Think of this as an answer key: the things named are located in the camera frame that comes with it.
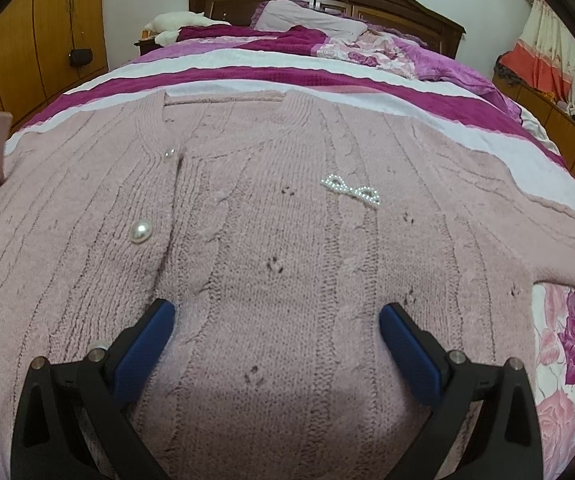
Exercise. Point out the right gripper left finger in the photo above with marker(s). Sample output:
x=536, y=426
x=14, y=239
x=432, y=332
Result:
x=47, y=440

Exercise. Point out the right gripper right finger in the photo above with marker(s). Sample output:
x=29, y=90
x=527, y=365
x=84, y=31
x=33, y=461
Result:
x=506, y=440

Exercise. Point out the pink knit cardigan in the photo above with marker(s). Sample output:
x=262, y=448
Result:
x=279, y=225

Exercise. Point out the wooden side cabinet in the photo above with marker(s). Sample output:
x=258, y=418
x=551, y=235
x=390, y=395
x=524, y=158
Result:
x=558, y=124

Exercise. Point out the small black hanging bag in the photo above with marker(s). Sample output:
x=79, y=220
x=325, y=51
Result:
x=80, y=57

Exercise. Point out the dark wooden nightstand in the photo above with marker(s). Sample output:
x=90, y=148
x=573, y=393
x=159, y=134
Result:
x=147, y=45

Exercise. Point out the orange wooden wardrobe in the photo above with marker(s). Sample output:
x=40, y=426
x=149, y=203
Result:
x=36, y=37

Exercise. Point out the white plush toy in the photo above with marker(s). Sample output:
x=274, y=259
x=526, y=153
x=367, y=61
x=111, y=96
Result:
x=165, y=28

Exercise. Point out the red white curtain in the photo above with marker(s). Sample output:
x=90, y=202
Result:
x=544, y=54

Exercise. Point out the purple floral folded quilt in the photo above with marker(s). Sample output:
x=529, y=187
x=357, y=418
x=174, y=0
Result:
x=408, y=59

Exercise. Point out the floral magenta striped bedspread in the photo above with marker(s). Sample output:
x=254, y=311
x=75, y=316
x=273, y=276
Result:
x=226, y=58

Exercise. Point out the pink ruffled pillow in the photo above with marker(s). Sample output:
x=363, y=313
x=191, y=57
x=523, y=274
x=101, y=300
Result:
x=282, y=15

